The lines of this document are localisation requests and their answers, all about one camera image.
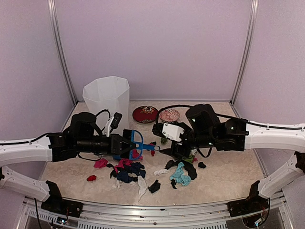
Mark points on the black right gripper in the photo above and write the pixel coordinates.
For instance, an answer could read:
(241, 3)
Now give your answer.
(176, 151)

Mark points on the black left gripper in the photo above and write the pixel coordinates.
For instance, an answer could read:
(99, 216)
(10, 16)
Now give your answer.
(115, 140)

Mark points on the blue dustpan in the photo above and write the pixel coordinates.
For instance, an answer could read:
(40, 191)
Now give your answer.
(117, 157)

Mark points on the blue hand brush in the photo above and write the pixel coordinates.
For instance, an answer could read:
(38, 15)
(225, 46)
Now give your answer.
(138, 137)

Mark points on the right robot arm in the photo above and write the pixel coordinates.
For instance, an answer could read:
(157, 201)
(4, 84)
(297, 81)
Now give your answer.
(205, 130)

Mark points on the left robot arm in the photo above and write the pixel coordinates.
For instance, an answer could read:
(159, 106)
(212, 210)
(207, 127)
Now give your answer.
(82, 136)

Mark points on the red twisted paper scrap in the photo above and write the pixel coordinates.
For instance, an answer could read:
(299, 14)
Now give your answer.
(152, 151)

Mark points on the green paper scrap right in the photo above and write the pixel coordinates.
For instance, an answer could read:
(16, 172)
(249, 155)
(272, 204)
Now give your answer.
(191, 159)

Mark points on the white paper scrap middle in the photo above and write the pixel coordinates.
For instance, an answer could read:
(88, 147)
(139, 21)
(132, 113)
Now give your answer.
(160, 172)

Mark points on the black paper scrap curved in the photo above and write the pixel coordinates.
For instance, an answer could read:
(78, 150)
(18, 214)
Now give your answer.
(187, 166)

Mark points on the teal paper scrap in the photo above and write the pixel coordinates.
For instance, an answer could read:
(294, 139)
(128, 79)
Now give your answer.
(179, 177)

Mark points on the magenta paper scrap left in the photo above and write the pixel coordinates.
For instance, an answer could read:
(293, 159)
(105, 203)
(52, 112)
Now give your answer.
(101, 163)

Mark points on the small black paper scrap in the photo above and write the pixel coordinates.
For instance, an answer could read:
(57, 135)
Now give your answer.
(201, 165)

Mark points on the pink patterned bowl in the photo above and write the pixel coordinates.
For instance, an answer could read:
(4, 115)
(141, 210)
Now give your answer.
(169, 115)

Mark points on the black paper scrap bottom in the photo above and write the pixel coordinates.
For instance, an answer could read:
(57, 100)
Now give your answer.
(154, 187)

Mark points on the red floral plate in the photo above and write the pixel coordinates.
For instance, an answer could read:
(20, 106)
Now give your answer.
(145, 114)

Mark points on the white paper scrap long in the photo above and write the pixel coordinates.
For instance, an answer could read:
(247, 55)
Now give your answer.
(142, 187)

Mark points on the small red paper scrap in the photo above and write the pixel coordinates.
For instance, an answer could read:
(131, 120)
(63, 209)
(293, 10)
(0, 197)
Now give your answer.
(91, 178)

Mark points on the white plastic trash bin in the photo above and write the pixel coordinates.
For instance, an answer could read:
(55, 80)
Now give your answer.
(112, 93)

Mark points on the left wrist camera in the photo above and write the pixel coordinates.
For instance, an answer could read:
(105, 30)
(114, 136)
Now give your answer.
(112, 123)

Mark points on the aluminium front rail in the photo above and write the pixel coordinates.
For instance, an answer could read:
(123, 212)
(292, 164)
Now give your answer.
(213, 215)

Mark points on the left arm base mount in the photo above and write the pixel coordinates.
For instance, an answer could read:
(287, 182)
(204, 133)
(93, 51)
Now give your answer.
(57, 204)

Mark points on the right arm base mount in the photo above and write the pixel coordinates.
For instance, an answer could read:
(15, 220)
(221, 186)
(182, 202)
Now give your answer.
(253, 203)

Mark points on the left aluminium corner post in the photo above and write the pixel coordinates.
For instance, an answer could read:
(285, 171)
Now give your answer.
(60, 51)

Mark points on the aluminium corner post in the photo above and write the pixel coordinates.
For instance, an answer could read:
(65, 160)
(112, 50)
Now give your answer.
(60, 51)
(246, 51)

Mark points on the right aluminium corner post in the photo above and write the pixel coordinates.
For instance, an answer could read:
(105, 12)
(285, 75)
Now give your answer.
(246, 51)

